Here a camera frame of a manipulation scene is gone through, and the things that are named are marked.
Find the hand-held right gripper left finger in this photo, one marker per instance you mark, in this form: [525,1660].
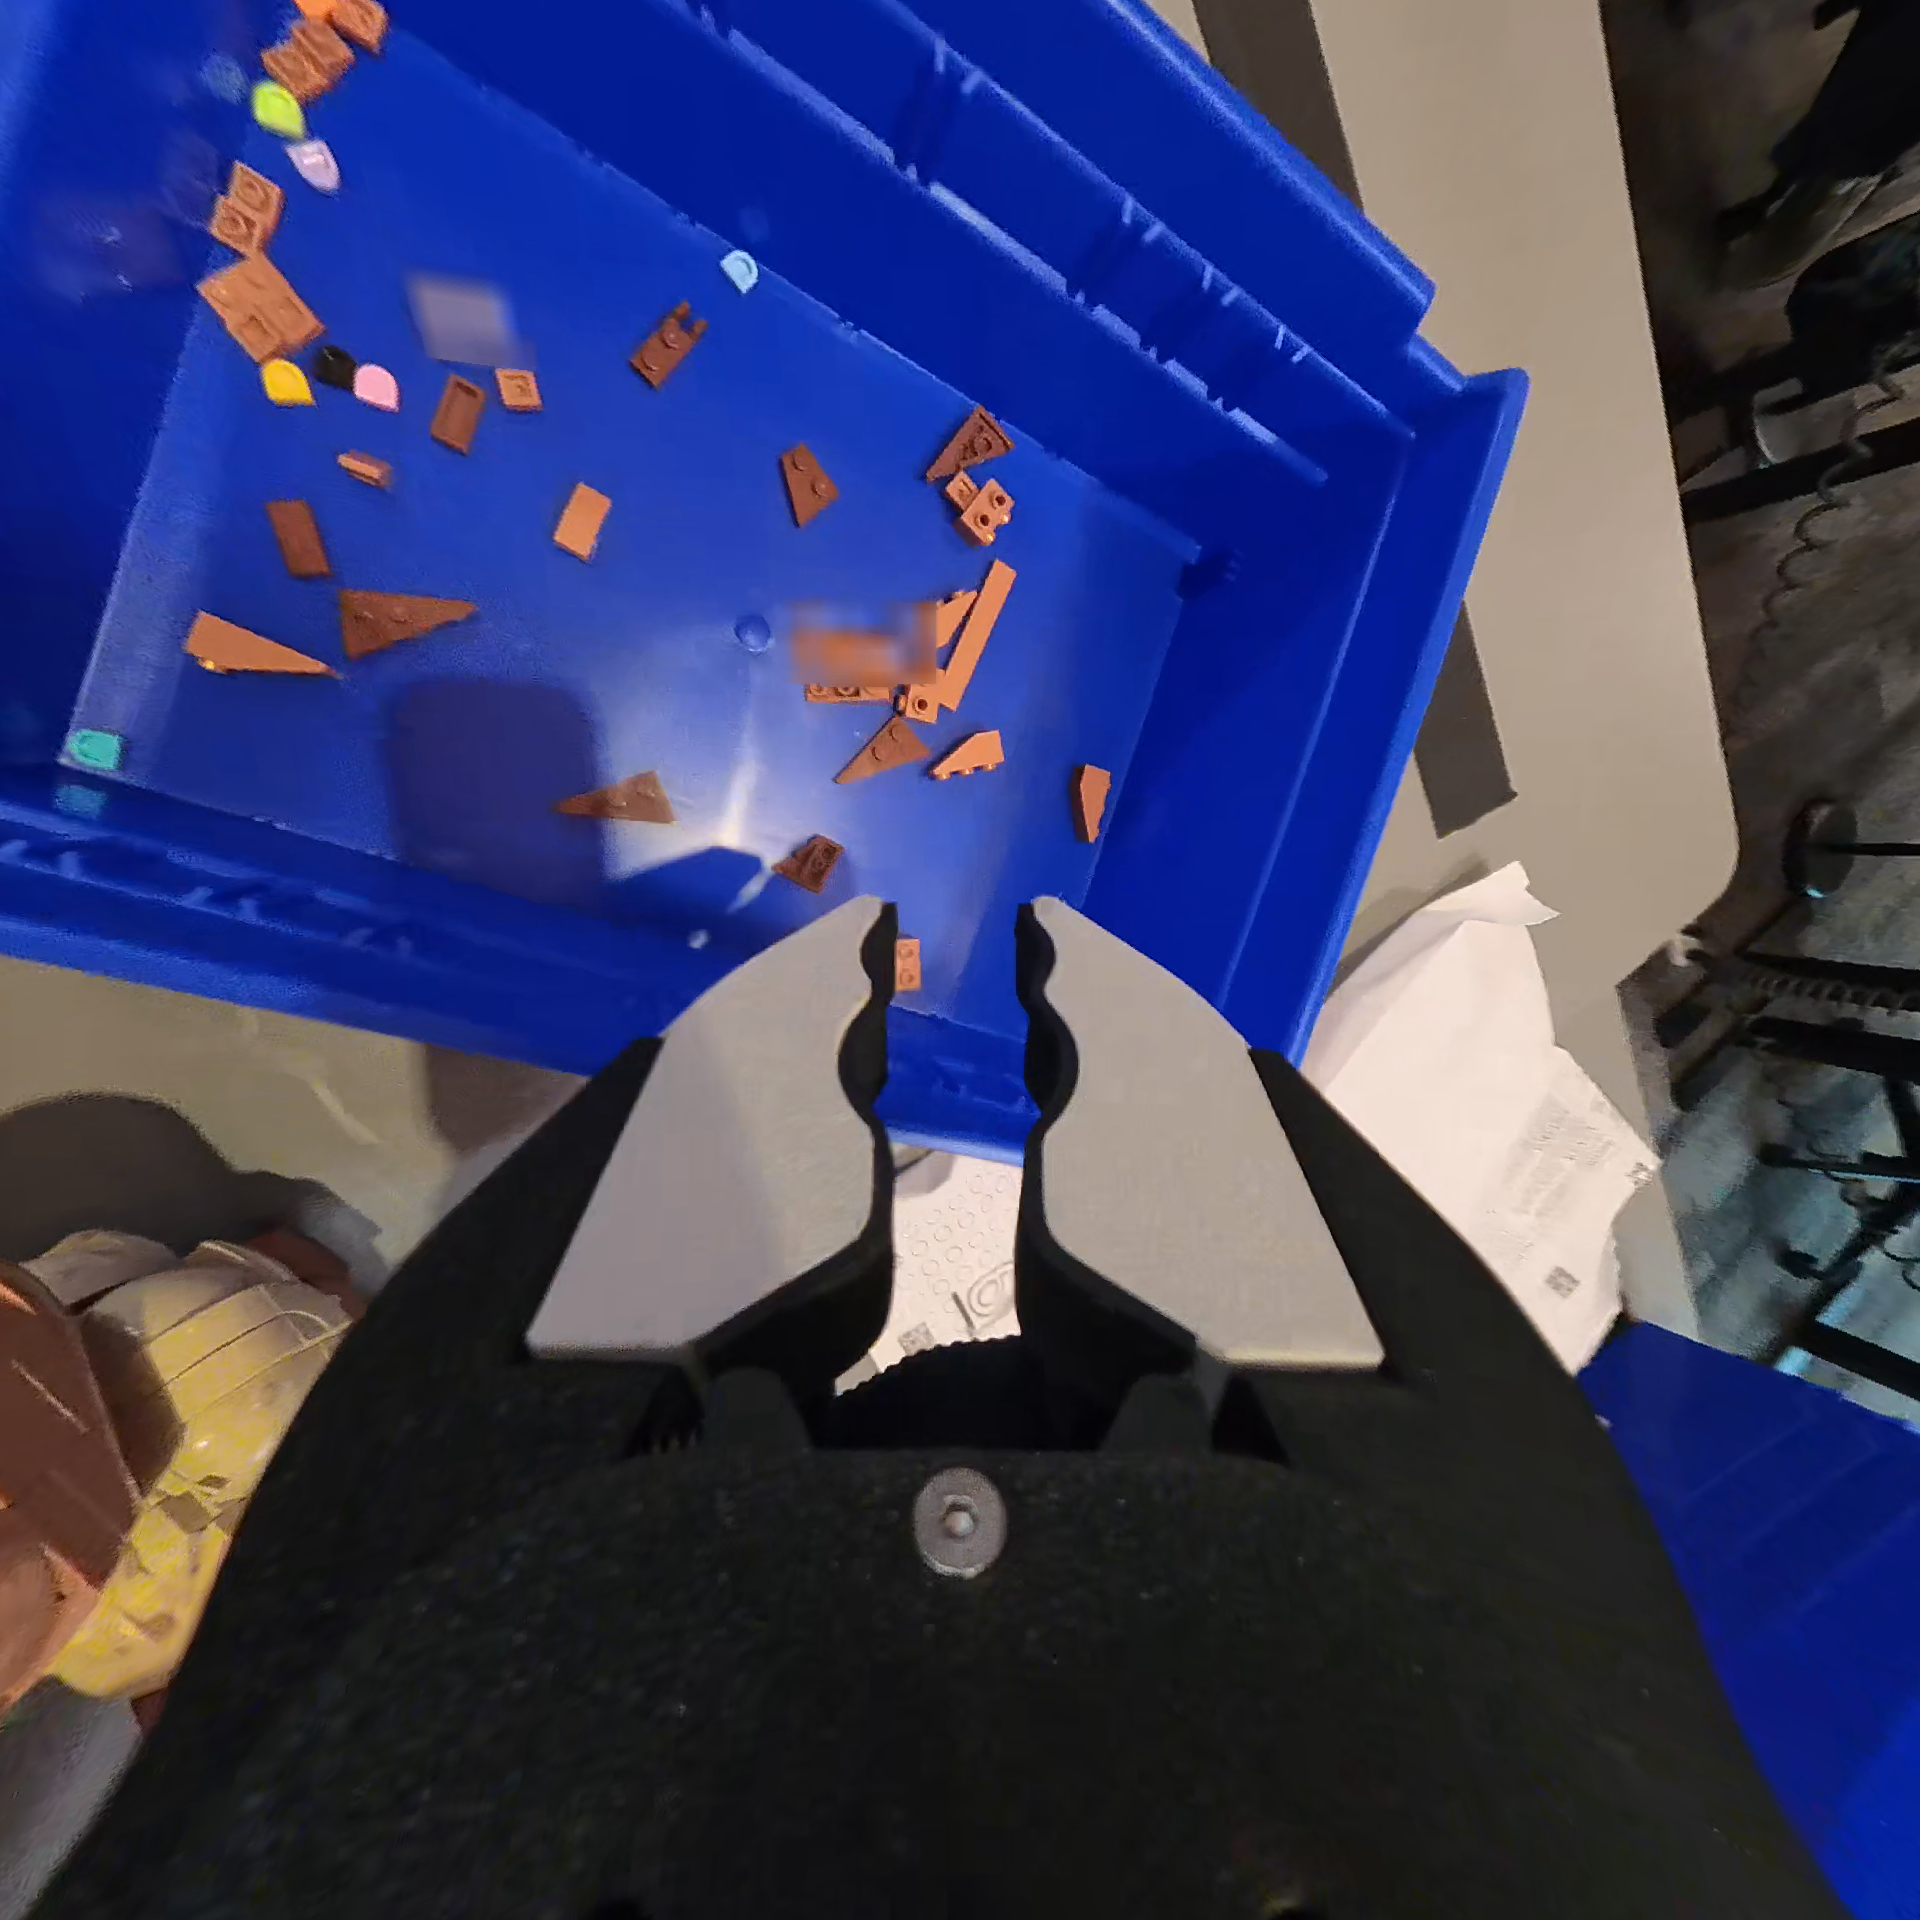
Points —
[705,1185]

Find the pile of brown bricks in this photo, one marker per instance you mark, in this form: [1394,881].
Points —
[404,614]

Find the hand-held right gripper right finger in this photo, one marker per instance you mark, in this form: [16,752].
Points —
[1200,1185]

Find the yellow brown brick model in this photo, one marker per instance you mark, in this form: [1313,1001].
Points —
[194,1380]

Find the white paper sheet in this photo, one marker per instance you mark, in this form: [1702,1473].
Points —
[1470,1080]

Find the scattered colourful rounded tiles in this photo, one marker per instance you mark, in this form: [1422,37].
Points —
[374,389]

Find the white printed bag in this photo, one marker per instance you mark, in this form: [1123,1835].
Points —
[960,1244]

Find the blue plastic bin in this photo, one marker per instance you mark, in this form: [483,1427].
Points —
[629,628]
[1786,1574]

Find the black chair base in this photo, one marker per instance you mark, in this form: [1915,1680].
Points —
[1827,840]

